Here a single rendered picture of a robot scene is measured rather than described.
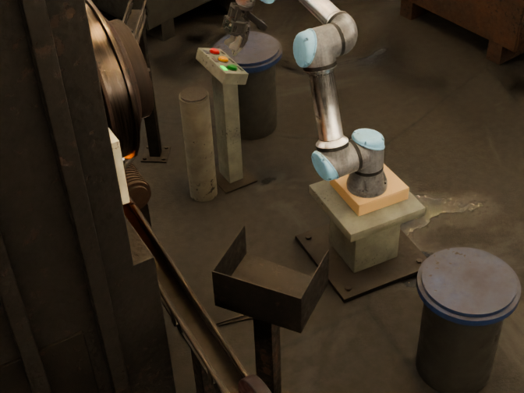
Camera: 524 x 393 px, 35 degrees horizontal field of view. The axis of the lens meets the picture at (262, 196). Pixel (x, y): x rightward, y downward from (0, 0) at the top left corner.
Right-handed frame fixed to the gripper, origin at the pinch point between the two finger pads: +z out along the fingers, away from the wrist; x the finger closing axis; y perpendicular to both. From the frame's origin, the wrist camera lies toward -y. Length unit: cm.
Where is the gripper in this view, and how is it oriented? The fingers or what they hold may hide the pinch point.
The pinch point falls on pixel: (235, 52)
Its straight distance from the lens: 328.5
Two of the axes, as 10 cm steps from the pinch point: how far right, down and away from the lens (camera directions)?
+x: 5.1, 5.5, -6.7
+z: -2.7, 8.4, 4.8
